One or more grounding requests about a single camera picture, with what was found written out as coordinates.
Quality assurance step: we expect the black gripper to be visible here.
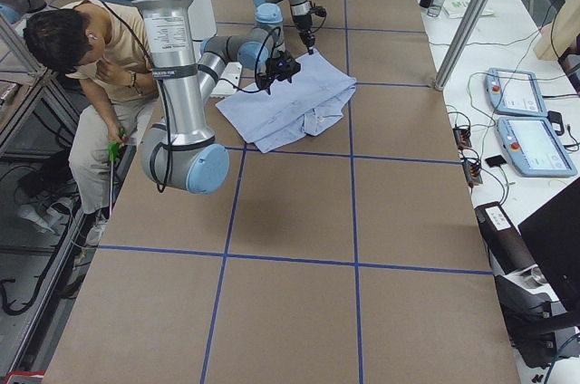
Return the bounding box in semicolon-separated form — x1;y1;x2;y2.
294;14;315;55
255;51;301;93

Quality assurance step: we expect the blue striped button shirt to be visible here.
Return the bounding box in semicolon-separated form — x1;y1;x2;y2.
217;52;356;153

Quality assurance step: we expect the seated person beige shirt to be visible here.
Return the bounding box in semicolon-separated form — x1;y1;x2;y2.
23;0;158;246

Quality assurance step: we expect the upper teach pendant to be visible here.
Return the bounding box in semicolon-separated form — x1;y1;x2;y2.
485;67;547;118

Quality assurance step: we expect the teach pendant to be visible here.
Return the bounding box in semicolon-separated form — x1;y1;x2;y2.
496;117;577;178
485;67;547;118

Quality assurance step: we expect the lower teach pendant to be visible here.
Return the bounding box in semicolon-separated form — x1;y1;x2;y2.
496;117;577;178

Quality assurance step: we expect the black monitor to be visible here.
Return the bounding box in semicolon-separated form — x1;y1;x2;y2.
518;180;579;311

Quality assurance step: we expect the aluminium frame post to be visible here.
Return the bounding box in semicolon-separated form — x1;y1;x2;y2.
433;0;488;91

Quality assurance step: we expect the green handled grabber tool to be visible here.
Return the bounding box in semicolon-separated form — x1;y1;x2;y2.
107;140;121;217

